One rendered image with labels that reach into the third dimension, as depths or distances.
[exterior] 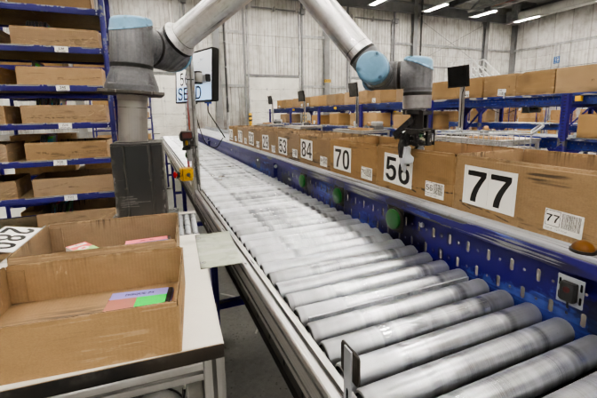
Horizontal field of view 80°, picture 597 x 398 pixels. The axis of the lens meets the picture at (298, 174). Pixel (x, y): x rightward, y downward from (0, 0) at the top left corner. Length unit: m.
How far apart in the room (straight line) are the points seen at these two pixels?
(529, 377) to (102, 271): 0.89
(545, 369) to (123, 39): 1.47
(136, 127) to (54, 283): 0.67
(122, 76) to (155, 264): 0.74
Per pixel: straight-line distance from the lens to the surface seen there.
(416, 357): 0.75
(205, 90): 2.20
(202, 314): 0.85
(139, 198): 1.48
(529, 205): 1.01
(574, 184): 0.95
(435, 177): 1.20
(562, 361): 0.83
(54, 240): 1.35
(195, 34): 1.56
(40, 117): 2.40
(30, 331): 0.76
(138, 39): 1.49
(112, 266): 0.99
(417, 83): 1.22
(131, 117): 1.48
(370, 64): 1.09
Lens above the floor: 1.18
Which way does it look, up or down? 10 degrees down
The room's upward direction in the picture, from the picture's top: 1 degrees counter-clockwise
